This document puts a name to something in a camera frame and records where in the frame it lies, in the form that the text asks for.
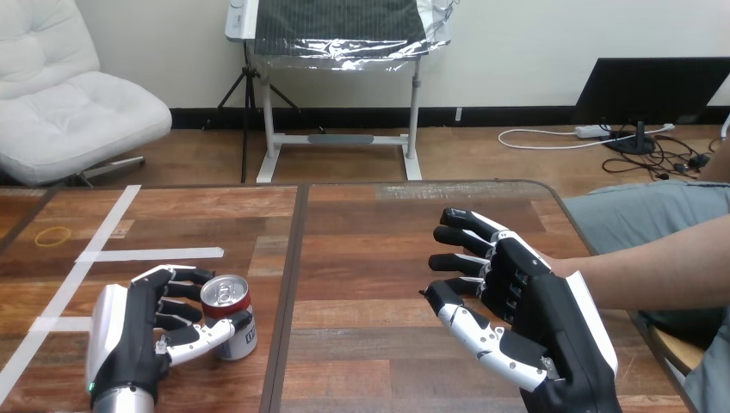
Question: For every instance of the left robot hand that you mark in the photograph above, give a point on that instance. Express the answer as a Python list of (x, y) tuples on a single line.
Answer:
[(125, 336)]

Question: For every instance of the foil sheet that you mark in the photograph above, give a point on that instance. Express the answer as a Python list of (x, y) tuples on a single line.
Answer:
[(342, 54)]

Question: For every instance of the dark screen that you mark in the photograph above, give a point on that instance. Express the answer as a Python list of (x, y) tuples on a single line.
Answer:
[(650, 88)]

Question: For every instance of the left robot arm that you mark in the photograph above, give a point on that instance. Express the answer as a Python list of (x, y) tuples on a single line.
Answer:
[(122, 402)]

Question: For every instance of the person's body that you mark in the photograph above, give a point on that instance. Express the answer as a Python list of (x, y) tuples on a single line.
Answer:
[(644, 214)]

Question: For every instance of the black tripod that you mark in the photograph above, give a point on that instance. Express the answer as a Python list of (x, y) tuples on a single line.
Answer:
[(248, 108)]

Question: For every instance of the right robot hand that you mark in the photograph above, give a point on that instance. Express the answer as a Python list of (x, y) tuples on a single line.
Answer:
[(559, 330)]

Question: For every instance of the white cushioned chair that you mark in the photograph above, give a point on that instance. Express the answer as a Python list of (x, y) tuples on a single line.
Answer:
[(63, 108)]

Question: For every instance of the white power strip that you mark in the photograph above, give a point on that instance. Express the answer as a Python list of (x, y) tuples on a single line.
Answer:
[(592, 131)]

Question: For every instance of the wooden chair seat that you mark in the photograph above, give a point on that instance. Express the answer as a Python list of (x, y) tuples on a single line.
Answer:
[(678, 350)]

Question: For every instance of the person's forearm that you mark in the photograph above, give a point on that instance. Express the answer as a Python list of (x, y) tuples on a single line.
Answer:
[(656, 268)]

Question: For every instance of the red and white drink can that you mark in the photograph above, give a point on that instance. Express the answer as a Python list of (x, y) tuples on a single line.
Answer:
[(231, 299)]

